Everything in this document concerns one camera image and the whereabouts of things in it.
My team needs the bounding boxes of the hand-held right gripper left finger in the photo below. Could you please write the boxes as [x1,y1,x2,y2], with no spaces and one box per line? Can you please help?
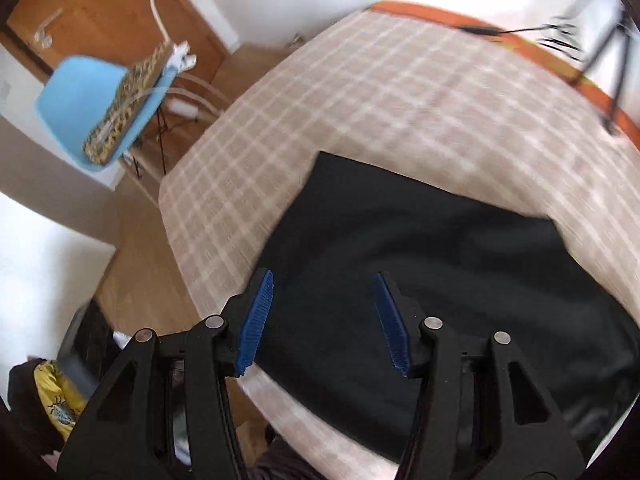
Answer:
[56,268,275,480]

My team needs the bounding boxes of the black pants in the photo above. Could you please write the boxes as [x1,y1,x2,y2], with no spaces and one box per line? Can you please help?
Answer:
[252,151,629,466]

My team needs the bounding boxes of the beige checkered tablecloth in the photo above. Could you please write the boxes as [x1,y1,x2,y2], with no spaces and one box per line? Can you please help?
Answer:
[159,10,640,480]

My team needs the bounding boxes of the wooden door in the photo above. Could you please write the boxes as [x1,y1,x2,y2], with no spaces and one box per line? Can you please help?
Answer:
[6,0,227,86]

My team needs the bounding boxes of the blue plastic chair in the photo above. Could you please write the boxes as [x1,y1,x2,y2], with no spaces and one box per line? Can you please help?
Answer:
[34,55,177,175]

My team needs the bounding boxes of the yellow printed bag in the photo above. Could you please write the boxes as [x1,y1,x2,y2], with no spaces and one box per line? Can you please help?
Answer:
[32,360,88,441]

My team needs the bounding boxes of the orange bed sheet edge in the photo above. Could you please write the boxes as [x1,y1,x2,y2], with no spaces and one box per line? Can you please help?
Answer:
[367,0,640,153]

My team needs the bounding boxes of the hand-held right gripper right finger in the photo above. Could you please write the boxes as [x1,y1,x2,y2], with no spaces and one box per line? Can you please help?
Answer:
[370,272,587,480]

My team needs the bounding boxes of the black tripod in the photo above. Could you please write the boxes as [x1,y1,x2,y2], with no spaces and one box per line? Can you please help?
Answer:
[457,7,638,136]

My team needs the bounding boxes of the yellow patterned cushion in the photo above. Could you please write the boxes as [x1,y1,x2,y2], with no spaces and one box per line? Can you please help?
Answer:
[82,42,175,167]

